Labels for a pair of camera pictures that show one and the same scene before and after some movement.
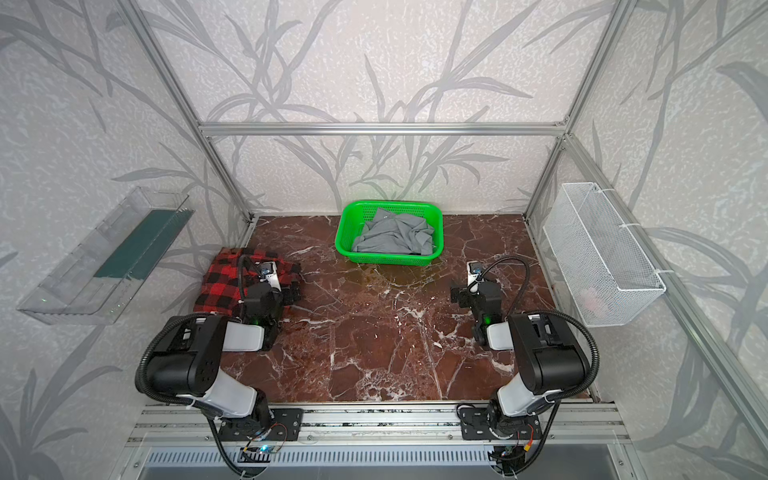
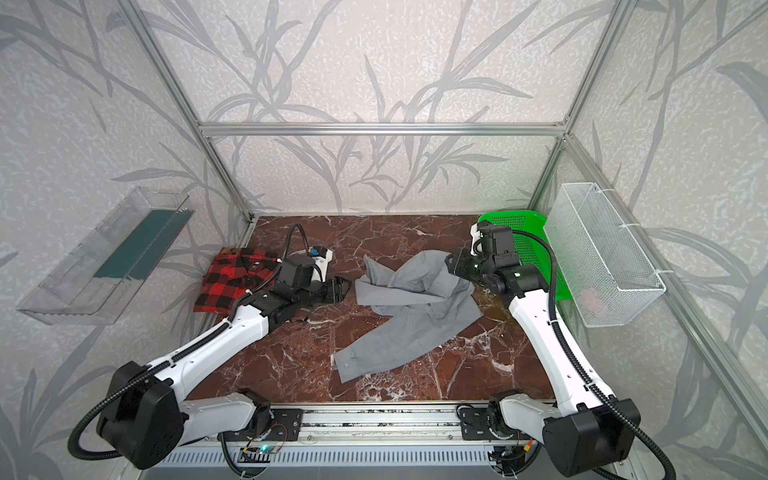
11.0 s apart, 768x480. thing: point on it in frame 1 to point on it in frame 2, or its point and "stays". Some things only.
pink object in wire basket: (590, 300) stays
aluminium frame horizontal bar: (382, 129) stays
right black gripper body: (466, 294) to (462, 264)
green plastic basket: (390, 232) to (532, 251)
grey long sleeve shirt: (393, 233) to (425, 295)
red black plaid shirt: (218, 288) stays
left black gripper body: (283, 288) to (327, 289)
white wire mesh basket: (603, 269) stays
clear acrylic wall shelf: (100, 277) stays
